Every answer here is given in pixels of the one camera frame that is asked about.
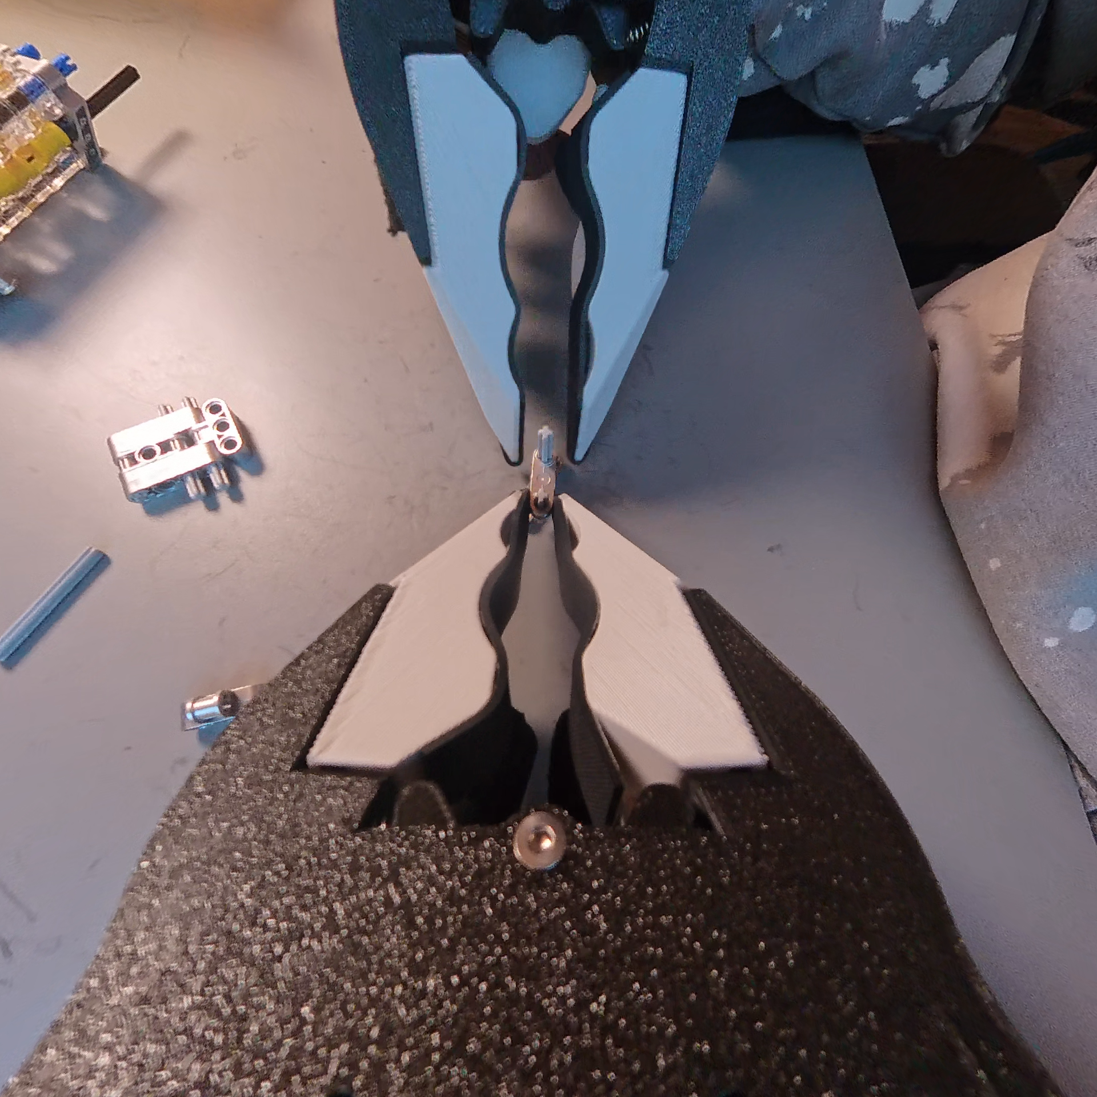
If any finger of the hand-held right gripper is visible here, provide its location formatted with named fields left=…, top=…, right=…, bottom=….
left=567, top=66, right=691, bottom=463
left=402, top=49, right=528, bottom=466

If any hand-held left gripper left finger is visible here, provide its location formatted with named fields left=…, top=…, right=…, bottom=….
left=306, top=489, right=530, bottom=774

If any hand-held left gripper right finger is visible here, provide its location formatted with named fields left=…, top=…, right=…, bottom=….
left=553, top=493, right=769, bottom=786

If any chrome thin liftarm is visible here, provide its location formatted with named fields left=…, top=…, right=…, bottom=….
left=526, top=452, right=564, bottom=521

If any chrome T-shaped connector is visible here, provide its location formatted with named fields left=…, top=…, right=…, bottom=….
left=182, top=685, right=259, bottom=731

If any clear engine block model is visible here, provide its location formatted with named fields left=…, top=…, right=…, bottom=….
left=0, top=43, right=142, bottom=296

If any chrome beam assembly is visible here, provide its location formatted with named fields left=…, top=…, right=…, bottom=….
left=107, top=395, right=243, bottom=502

